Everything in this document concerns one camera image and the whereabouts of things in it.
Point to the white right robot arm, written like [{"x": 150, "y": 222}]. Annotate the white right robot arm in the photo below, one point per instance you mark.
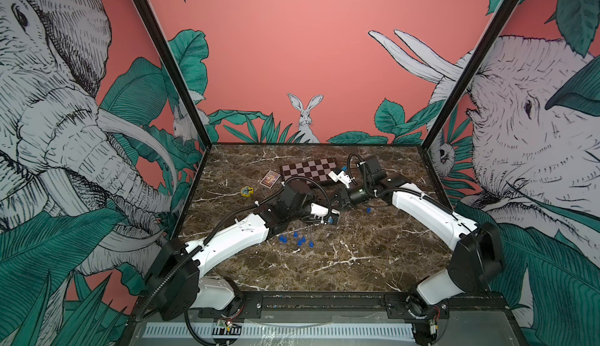
[{"x": 477, "y": 251}]

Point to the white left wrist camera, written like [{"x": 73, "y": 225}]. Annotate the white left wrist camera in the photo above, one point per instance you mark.
[{"x": 322, "y": 214}]

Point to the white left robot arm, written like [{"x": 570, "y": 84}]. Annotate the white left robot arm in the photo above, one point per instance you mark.
[{"x": 177, "y": 281}]

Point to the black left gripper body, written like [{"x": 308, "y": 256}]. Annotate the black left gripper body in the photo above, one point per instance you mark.
[{"x": 306, "y": 212}]

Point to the black frame post right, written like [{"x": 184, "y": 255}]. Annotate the black frame post right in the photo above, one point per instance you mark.
[{"x": 499, "y": 20}]

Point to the brown checkered chess board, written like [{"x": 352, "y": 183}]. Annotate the brown checkered chess board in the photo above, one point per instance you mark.
[{"x": 317, "y": 169}]

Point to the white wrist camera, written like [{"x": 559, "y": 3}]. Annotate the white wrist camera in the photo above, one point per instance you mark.
[
  {"x": 322, "y": 214},
  {"x": 340, "y": 176}
]

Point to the black frame post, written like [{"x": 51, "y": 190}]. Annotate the black frame post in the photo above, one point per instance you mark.
[
  {"x": 151, "y": 23},
  {"x": 499, "y": 20}
]

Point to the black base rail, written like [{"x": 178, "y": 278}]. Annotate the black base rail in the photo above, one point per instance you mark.
[{"x": 394, "y": 305}]

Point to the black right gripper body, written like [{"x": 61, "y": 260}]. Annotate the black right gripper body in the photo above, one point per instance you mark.
[{"x": 354, "y": 197}]

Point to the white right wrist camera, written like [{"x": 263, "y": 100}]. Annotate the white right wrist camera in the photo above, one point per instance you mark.
[{"x": 340, "y": 176}]

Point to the white slotted cable duct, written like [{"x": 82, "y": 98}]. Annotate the white slotted cable duct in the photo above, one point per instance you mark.
[{"x": 352, "y": 331}]

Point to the black frame post left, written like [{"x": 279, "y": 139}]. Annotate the black frame post left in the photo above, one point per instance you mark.
[{"x": 151, "y": 23}]

